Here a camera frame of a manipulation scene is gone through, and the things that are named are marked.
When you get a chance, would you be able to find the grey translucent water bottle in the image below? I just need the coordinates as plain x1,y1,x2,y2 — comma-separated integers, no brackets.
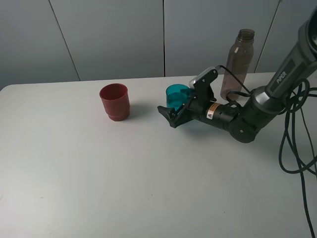
220,29,255,100

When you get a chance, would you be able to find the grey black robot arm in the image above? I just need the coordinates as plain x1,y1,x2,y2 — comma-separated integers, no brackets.
158,10,317,143

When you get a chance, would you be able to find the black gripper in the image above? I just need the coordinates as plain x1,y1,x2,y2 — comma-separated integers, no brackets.
158,88,241,130

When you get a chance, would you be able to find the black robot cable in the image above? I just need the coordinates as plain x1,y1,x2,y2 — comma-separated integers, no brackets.
214,64,317,238

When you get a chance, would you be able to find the teal translucent plastic cup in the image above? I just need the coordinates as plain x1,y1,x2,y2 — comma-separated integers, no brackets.
165,84,189,110

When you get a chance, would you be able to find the red plastic cup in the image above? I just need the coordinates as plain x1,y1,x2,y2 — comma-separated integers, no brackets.
99,83,130,121

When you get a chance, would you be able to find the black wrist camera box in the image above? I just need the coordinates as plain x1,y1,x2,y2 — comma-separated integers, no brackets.
189,66,218,104

